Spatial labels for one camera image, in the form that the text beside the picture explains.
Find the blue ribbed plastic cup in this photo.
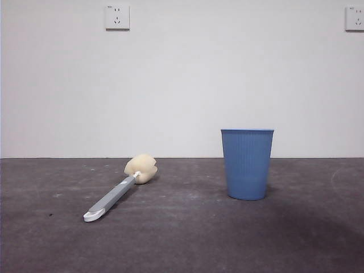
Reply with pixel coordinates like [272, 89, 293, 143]
[221, 128, 275, 201]

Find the grey-handled sponge cup brush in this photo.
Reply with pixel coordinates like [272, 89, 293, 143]
[82, 153, 159, 224]

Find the white wall socket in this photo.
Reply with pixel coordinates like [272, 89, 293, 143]
[345, 6, 364, 32]
[105, 5, 131, 31]

